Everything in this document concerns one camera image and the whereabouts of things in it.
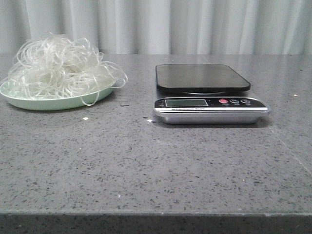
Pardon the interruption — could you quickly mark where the light green round plate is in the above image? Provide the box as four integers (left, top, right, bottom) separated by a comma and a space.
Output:
0, 79, 117, 111

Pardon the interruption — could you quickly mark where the translucent white vermicelli bundle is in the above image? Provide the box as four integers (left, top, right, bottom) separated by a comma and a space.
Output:
3, 35, 128, 106

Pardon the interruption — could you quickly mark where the white pleated curtain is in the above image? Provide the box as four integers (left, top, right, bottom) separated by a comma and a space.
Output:
0, 0, 312, 55

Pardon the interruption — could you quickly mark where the silver black kitchen scale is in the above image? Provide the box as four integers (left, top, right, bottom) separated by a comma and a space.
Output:
153, 64, 271, 124

